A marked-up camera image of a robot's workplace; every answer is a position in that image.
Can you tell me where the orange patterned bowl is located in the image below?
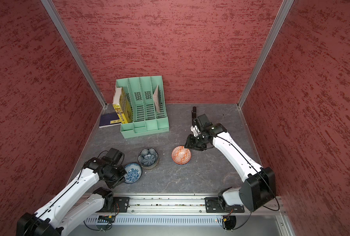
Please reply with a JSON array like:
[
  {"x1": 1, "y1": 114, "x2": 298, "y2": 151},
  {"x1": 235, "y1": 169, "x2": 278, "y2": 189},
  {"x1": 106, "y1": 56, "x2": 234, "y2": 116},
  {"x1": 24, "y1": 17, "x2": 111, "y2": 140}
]
[{"x1": 172, "y1": 146, "x2": 192, "y2": 165}]

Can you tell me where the blue floral rimmed bowl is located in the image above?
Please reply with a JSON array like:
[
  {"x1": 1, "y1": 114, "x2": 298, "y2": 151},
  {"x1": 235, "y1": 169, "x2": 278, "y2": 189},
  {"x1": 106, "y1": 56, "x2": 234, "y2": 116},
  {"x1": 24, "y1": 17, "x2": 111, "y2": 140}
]
[{"x1": 124, "y1": 163, "x2": 142, "y2": 184}]

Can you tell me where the white green lattice bowl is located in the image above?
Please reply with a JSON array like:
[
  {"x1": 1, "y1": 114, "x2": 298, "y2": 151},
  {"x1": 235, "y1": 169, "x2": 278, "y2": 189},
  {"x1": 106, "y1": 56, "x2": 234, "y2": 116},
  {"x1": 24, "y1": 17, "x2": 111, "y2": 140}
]
[{"x1": 141, "y1": 160, "x2": 159, "y2": 170}]

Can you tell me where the dark flower shaped bowl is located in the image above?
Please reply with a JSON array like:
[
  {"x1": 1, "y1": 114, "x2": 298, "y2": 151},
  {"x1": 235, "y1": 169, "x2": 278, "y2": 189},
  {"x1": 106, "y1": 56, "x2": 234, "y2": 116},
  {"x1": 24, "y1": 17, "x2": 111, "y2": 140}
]
[{"x1": 138, "y1": 148, "x2": 159, "y2": 167}]

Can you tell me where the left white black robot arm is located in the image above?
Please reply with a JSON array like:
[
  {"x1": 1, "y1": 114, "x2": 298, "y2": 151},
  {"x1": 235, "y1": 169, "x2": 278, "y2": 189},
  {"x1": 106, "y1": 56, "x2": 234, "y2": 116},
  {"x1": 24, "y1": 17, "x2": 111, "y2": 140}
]
[{"x1": 16, "y1": 158, "x2": 127, "y2": 236}]

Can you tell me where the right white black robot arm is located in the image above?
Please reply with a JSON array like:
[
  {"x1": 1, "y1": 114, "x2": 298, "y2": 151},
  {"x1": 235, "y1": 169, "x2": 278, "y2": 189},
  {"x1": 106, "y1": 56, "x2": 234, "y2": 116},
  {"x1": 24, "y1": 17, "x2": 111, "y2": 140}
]
[{"x1": 185, "y1": 124, "x2": 277, "y2": 212}]

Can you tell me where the dark blue book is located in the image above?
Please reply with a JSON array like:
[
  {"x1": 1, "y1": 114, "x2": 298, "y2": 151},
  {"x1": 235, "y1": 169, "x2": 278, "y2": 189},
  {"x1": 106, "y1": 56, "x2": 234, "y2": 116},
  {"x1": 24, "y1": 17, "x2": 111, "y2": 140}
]
[{"x1": 99, "y1": 112, "x2": 121, "y2": 128}]

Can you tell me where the thin book in organizer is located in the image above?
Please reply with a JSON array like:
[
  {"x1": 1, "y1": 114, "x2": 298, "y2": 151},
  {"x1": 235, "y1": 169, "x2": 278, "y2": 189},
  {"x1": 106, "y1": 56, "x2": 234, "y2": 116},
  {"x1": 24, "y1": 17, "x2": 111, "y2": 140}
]
[{"x1": 153, "y1": 85, "x2": 160, "y2": 113}]

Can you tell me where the yellow book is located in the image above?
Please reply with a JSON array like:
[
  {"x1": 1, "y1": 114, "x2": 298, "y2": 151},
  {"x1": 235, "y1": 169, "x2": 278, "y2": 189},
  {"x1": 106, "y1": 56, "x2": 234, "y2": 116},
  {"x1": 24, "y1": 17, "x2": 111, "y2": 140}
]
[{"x1": 113, "y1": 88, "x2": 133, "y2": 124}]

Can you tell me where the green plastic file organizer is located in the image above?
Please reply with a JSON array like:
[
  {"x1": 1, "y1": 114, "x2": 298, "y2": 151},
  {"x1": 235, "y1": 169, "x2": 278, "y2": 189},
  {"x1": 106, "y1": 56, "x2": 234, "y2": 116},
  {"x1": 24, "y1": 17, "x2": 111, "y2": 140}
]
[{"x1": 116, "y1": 76, "x2": 170, "y2": 139}]

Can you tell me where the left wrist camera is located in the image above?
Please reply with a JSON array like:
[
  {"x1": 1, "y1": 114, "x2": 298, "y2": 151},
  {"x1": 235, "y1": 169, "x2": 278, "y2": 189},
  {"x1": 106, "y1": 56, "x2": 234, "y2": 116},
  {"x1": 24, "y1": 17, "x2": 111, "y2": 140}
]
[{"x1": 102, "y1": 148, "x2": 125, "y2": 166}]

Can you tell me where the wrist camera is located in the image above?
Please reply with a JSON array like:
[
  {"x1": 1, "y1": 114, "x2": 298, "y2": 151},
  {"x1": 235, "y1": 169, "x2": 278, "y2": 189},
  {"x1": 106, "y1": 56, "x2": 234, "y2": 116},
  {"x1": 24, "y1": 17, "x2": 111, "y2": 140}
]
[
  {"x1": 191, "y1": 114, "x2": 212, "y2": 137},
  {"x1": 102, "y1": 148, "x2": 125, "y2": 166}
]

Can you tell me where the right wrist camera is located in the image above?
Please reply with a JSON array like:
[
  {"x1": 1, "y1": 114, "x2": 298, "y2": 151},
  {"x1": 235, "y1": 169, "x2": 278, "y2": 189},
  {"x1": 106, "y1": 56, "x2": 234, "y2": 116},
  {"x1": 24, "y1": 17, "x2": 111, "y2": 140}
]
[{"x1": 191, "y1": 114, "x2": 212, "y2": 137}]

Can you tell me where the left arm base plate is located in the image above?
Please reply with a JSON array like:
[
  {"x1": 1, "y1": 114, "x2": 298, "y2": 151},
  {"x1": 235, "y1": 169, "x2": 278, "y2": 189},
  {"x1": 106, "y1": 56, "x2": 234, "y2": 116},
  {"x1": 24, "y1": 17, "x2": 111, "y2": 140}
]
[{"x1": 102, "y1": 197, "x2": 130, "y2": 214}]

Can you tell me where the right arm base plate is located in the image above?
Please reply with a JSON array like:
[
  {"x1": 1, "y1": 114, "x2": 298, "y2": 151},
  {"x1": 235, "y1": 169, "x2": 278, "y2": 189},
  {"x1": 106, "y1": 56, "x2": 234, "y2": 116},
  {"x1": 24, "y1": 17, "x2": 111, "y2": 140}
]
[{"x1": 204, "y1": 197, "x2": 245, "y2": 214}]

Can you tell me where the aluminium mounting rail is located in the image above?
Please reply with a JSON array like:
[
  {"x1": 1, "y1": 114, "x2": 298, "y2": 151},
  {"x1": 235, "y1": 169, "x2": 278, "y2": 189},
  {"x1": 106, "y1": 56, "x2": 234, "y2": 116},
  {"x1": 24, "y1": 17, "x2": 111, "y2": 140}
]
[{"x1": 74, "y1": 193, "x2": 288, "y2": 216}]

